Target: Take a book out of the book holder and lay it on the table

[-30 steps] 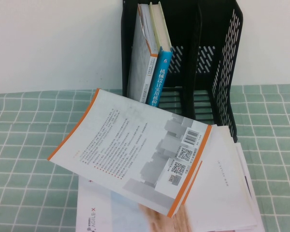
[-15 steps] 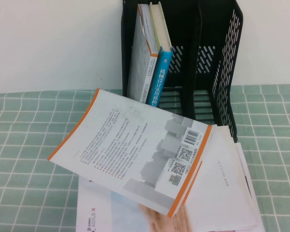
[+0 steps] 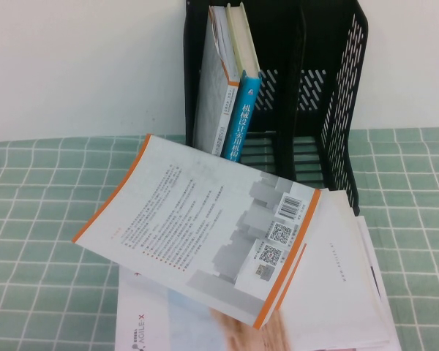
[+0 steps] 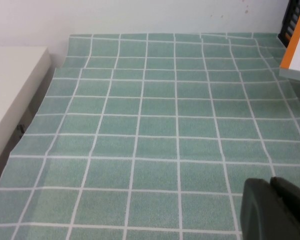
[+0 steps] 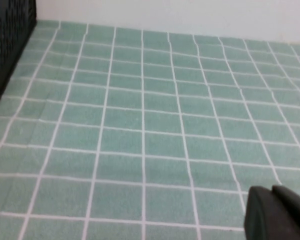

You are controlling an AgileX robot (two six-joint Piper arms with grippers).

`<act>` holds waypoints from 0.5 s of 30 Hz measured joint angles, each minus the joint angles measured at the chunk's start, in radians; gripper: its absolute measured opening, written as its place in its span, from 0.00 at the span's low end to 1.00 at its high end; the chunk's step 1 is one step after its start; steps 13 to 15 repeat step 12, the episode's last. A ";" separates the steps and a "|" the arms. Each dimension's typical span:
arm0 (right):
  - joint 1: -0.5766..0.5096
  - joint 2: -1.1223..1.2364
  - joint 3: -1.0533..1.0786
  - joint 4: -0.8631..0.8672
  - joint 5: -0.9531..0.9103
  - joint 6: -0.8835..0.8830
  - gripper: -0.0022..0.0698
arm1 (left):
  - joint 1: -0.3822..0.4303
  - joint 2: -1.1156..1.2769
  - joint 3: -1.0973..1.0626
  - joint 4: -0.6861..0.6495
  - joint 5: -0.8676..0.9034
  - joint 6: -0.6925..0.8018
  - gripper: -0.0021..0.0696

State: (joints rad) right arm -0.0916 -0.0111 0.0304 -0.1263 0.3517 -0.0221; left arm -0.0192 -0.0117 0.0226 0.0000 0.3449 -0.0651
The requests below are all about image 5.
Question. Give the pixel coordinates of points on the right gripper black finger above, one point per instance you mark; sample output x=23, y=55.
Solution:
x=277, y=217

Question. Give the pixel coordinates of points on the black mesh book holder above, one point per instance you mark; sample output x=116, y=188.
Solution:
x=7, y=50

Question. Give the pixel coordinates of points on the green checked tablecloth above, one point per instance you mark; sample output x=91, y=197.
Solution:
x=140, y=125

